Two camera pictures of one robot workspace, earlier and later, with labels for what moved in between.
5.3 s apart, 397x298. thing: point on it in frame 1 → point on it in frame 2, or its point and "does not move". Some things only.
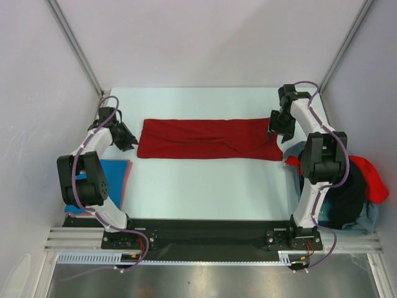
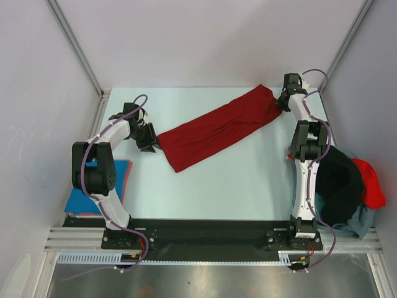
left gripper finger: x=133 y=140 → x=156 y=146
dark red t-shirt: x=216 y=138 → x=196 y=139
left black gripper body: x=123 y=140 → x=144 y=136
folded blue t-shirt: x=115 y=171 does not move
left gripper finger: x=128 y=148 → x=149 y=149
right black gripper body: x=282 y=123 → x=283 y=104
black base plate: x=145 y=239 does not move
